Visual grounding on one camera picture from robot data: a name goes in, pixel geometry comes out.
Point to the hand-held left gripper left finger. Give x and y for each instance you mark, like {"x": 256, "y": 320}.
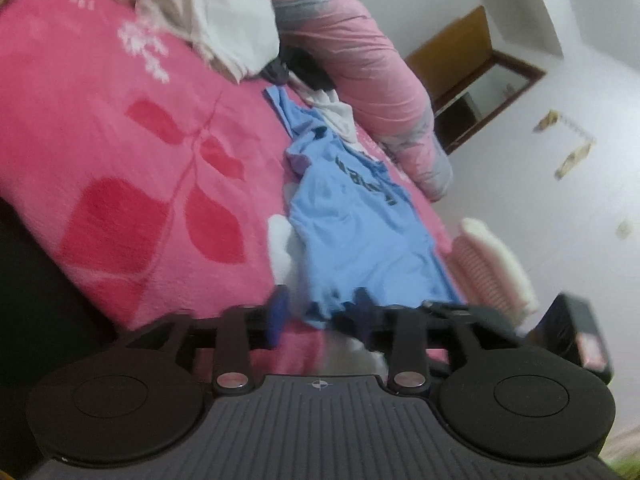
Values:
{"x": 279, "y": 315}

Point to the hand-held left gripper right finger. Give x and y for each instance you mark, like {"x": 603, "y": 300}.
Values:
{"x": 362, "y": 322}

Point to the blue t-shirt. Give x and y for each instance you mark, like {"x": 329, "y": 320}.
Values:
{"x": 350, "y": 220}

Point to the pink white basket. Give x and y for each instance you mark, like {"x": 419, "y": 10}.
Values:
{"x": 490, "y": 270}

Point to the small white cloth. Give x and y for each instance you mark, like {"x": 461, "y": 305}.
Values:
{"x": 340, "y": 115}

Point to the black garment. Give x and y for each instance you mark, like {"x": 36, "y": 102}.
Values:
{"x": 310, "y": 67}

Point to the pink floral blanket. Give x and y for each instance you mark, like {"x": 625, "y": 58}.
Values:
{"x": 100, "y": 110}

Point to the pink grey rolled duvet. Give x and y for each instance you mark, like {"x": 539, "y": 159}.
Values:
{"x": 360, "y": 45}

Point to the white garment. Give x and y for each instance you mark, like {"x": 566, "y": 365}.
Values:
{"x": 225, "y": 10}

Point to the yellow wall sticker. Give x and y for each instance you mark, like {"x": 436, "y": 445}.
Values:
{"x": 546, "y": 121}
{"x": 575, "y": 160}

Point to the brown door frame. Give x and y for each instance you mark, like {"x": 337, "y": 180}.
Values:
{"x": 520, "y": 67}

